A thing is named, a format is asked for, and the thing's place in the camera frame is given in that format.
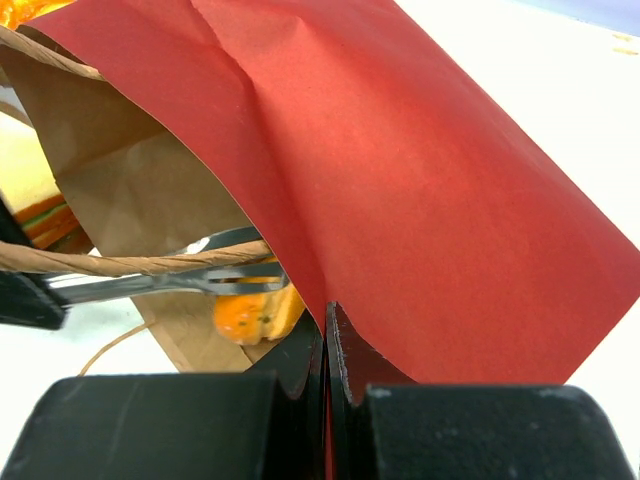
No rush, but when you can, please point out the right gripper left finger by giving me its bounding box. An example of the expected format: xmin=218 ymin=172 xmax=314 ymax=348
xmin=264 ymin=312 xmax=326 ymax=479

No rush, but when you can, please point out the fake baguette loaf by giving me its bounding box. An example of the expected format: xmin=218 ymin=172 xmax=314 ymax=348
xmin=213 ymin=281 xmax=306 ymax=346

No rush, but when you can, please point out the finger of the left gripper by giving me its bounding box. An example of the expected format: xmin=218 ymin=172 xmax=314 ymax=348
xmin=0 ymin=197 xmax=66 ymax=330

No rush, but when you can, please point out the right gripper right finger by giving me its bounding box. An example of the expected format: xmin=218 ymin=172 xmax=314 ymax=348
xmin=325 ymin=301 xmax=416 ymax=479

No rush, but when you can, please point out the braided orange bread loaf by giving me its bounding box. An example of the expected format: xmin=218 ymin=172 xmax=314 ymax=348
xmin=0 ymin=0 xmax=73 ymax=30

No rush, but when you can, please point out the red brown paper bag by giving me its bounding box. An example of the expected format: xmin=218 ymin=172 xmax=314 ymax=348
xmin=1 ymin=1 xmax=639 ymax=383

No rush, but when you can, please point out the fake triangle sandwich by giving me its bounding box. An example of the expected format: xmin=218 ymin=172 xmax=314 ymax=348
xmin=1 ymin=113 xmax=79 ymax=249

